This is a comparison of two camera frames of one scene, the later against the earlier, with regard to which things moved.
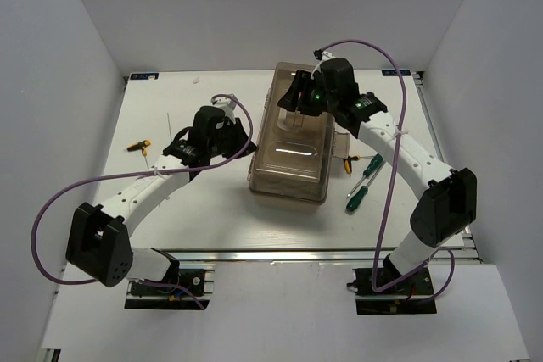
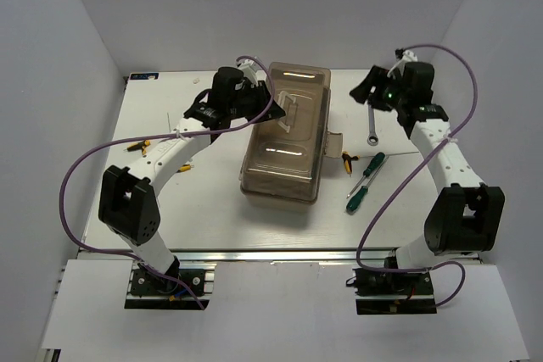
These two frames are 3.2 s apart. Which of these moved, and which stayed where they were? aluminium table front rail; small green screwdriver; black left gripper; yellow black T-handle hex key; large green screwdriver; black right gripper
Moved: black left gripper; black right gripper
Stayed: aluminium table front rail; yellow black T-handle hex key; small green screwdriver; large green screwdriver
